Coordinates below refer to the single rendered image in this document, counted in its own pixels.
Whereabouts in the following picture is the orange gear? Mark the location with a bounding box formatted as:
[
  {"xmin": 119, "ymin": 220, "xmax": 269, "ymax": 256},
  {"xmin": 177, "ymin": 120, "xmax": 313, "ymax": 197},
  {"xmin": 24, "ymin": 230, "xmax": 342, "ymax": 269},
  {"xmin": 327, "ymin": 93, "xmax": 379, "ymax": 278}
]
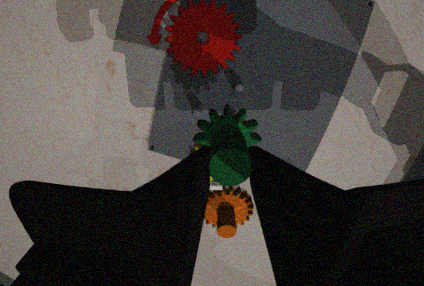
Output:
[{"xmin": 204, "ymin": 184, "xmax": 253, "ymax": 238}]

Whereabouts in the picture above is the red gear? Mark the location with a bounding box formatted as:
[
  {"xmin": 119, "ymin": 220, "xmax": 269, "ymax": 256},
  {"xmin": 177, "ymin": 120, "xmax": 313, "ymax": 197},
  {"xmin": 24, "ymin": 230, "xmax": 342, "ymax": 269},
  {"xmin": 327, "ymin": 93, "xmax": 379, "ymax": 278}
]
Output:
[{"xmin": 164, "ymin": 0, "xmax": 243, "ymax": 76}]

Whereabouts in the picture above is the green gear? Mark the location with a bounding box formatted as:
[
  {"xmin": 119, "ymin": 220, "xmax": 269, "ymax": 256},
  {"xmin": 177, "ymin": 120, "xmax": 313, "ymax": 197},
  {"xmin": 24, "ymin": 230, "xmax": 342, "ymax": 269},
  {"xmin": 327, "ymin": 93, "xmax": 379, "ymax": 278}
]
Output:
[{"xmin": 193, "ymin": 104, "xmax": 261, "ymax": 186}]

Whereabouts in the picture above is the yellow gear with black stripe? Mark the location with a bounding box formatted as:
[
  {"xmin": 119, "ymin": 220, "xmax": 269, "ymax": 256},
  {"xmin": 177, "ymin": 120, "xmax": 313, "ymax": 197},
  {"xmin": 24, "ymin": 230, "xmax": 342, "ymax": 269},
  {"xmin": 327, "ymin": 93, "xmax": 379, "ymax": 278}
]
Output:
[{"xmin": 191, "ymin": 143, "xmax": 204, "ymax": 154}]

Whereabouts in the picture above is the red curved arrow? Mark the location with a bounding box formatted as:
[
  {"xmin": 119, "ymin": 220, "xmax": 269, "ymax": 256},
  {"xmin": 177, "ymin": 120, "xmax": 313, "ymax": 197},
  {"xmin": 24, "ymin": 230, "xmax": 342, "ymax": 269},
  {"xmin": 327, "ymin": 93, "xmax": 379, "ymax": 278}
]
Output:
[{"xmin": 147, "ymin": 0, "xmax": 176, "ymax": 44}]

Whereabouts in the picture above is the white curved arrow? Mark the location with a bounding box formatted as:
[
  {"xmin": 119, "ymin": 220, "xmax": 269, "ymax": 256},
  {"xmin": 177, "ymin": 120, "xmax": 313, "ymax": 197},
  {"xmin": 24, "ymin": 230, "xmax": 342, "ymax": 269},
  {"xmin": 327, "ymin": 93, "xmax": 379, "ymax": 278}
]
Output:
[{"xmin": 209, "ymin": 184, "xmax": 221, "ymax": 191}]

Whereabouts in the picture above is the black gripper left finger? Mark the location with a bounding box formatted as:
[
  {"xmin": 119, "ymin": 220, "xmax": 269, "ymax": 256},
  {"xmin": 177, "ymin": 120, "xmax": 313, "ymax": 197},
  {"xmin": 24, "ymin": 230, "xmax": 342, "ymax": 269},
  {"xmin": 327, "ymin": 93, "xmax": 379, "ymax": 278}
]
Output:
[{"xmin": 8, "ymin": 146, "xmax": 211, "ymax": 286}]

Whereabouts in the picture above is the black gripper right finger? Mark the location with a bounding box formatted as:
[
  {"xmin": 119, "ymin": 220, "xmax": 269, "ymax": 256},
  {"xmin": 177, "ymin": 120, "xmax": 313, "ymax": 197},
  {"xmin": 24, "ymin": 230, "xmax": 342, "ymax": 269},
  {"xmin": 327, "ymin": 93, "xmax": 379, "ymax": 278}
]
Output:
[{"xmin": 248, "ymin": 146, "xmax": 424, "ymax": 286}]

